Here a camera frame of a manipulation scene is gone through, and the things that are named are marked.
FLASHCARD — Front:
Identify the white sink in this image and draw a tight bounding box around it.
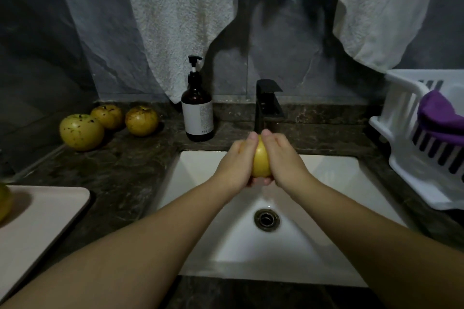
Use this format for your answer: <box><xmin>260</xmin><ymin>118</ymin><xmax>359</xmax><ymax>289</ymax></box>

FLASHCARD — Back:
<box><xmin>148</xmin><ymin>149</ymin><xmax>410</xmax><ymax>288</ymax></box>

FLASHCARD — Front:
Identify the purple cloth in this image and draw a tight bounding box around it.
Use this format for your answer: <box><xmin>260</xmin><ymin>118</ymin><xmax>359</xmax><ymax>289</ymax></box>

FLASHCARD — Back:
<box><xmin>417</xmin><ymin>89</ymin><xmax>464</xmax><ymax>147</ymax></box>

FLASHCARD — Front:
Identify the person's left forearm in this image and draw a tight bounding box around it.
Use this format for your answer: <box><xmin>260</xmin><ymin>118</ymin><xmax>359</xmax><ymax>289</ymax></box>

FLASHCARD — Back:
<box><xmin>0</xmin><ymin>176</ymin><xmax>229</xmax><ymax>309</ymax></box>

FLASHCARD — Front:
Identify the black faucet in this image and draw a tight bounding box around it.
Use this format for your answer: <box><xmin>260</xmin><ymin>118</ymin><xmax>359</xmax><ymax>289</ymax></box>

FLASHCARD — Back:
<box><xmin>254</xmin><ymin>78</ymin><xmax>286</xmax><ymax>134</ymax></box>

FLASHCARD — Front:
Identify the white hanging towel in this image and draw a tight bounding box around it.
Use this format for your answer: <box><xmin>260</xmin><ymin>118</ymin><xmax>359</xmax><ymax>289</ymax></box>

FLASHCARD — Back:
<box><xmin>111</xmin><ymin>0</ymin><xmax>441</xmax><ymax>103</ymax></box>

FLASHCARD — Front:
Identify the person's right forearm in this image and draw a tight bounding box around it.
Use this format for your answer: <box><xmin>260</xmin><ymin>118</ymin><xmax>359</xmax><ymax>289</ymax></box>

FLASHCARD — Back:
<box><xmin>304</xmin><ymin>175</ymin><xmax>464</xmax><ymax>309</ymax></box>

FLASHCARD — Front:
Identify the metal sink drain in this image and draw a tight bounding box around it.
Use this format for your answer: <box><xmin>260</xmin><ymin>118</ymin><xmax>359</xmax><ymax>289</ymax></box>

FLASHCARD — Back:
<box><xmin>254</xmin><ymin>207</ymin><xmax>281</xmax><ymax>233</ymax></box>

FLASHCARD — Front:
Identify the person's left hand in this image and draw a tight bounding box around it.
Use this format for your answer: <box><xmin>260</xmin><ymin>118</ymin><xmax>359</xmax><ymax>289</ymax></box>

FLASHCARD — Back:
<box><xmin>210</xmin><ymin>131</ymin><xmax>261</xmax><ymax>197</ymax></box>

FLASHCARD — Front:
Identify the person's right hand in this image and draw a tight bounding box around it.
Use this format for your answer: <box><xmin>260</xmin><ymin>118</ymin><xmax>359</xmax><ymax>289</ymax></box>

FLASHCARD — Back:
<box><xmin>250</xmin><ymin>129</ymin><xmax>321</xmax><ymax>201</ymax></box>

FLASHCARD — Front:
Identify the spotted yellow apple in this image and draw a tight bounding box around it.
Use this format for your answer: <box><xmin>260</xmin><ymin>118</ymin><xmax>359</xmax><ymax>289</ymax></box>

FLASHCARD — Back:
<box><xmin>251</xmin><ymin>137</ymin><xmax>273</xmax><ymax>179</ymax></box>
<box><xmin>0</xmin><ymin>183</ymin><xmax>13</xmax><ymax>223</ymax></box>

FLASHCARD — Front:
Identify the white plastic basket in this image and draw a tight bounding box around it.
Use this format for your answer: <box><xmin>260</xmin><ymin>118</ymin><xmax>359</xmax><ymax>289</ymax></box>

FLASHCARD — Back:
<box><xmin>369</xmin><ymin>69</ymin><xmax>464</xmax><ymax>211</ymax></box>

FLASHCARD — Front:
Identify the dark soap pump bottle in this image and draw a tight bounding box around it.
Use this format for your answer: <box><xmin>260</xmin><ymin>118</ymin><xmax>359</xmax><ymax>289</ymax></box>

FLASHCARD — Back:
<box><xmin>180</xmin><ymin>55</ymin><xmax>216</xmax><ymax>142</ymax></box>

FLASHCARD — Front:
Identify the group of yellow apples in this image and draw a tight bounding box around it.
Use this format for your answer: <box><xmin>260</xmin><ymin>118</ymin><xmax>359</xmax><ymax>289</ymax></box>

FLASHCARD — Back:
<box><xmin>58</xmin><ymin>103</ymin><xmax>160</xmax><ymax>153</ymax></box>

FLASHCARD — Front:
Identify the beige plastic tray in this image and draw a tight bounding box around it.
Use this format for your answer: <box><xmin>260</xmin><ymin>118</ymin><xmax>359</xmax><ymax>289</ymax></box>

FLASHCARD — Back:
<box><xmin>0</xmin><ymin>185</ymin><xmax>92</xmax><ymax>302</ymax></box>

